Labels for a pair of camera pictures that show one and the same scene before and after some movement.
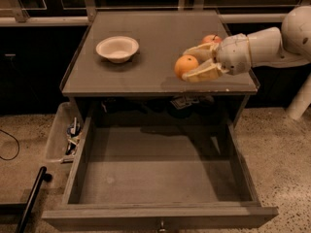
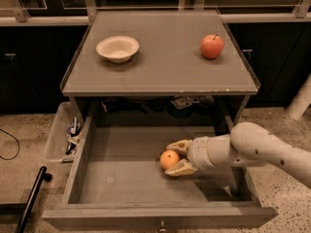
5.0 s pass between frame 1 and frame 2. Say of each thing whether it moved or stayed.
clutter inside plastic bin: stayed
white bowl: stayed
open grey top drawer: stayed
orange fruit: moved
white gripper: moved
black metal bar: stayed
